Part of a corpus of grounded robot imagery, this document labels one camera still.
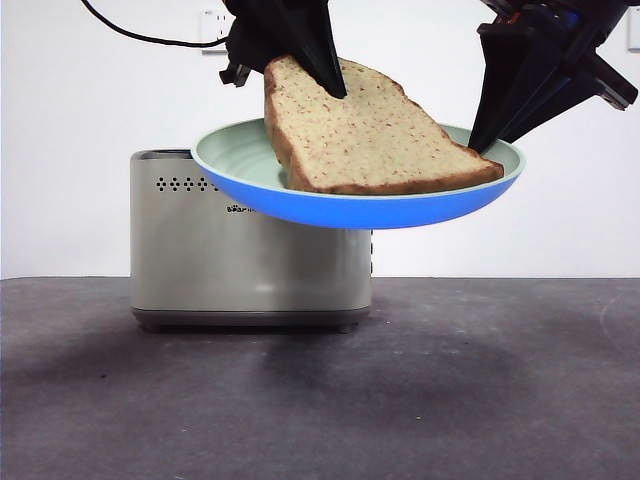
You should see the large brown bread slice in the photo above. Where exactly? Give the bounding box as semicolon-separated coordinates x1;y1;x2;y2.
263;54;505;196

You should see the pale green round plate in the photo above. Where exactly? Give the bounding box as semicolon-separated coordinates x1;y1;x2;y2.
190;118;528;231

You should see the black cable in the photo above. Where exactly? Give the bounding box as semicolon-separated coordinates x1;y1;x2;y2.
79;0;231;52

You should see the white wall power socket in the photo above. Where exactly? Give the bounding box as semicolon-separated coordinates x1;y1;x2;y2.
199;8;232;55

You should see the white wall switch plate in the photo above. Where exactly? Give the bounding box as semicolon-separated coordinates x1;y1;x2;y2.
626;8;640;52

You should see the cream two-slot toaster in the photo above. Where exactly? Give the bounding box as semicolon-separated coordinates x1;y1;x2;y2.
129;148;374;335

